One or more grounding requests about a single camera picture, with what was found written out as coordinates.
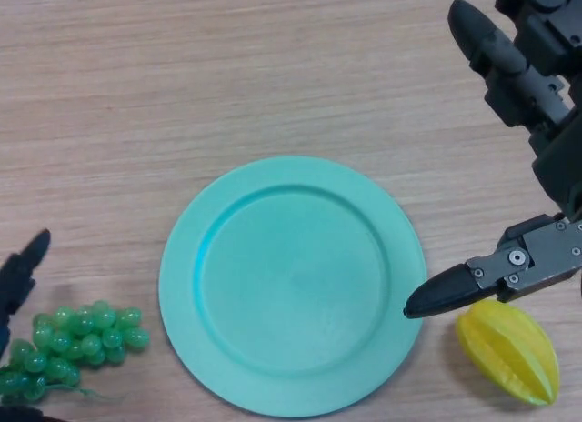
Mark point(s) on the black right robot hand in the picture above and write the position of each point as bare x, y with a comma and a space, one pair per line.
545, 76

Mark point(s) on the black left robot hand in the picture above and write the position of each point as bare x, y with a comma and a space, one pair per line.
20, 276

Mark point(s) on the green grapes bunch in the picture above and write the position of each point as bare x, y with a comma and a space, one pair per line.
77, 335

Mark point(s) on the green round plate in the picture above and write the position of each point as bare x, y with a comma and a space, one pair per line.
291, 285

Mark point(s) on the yellow starfruit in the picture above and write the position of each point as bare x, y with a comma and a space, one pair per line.
509, 354

